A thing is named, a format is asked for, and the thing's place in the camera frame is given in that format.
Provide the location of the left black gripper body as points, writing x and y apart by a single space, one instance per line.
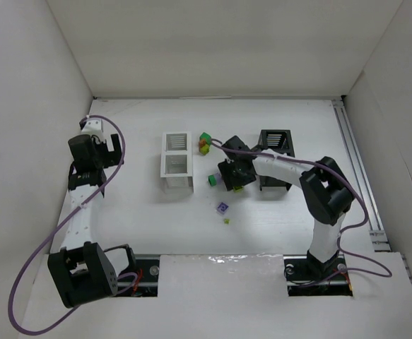
110 155

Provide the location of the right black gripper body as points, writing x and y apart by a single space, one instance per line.
232 177

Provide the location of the lime lego square brick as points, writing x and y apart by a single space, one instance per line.
238 188

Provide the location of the black two-cell container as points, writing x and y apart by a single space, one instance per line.
280 141

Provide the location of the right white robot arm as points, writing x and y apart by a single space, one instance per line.
324 187

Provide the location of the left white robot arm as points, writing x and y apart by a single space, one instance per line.
82 271

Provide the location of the yellow-green lego brick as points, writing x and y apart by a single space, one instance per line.
204 150

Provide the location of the purple lego square brick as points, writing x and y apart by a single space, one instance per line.
222 208

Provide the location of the green lego cube top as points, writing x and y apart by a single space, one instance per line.
205 138

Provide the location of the white two-cell container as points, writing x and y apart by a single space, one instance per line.
176 166

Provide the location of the white foam front board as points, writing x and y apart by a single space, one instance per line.
232 297

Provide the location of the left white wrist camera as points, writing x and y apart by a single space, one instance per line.
92 127

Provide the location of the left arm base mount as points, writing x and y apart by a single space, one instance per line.
146 284

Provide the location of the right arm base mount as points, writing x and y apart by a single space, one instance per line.
302 281

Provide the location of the aluminium rail right side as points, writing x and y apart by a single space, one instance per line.
377 234

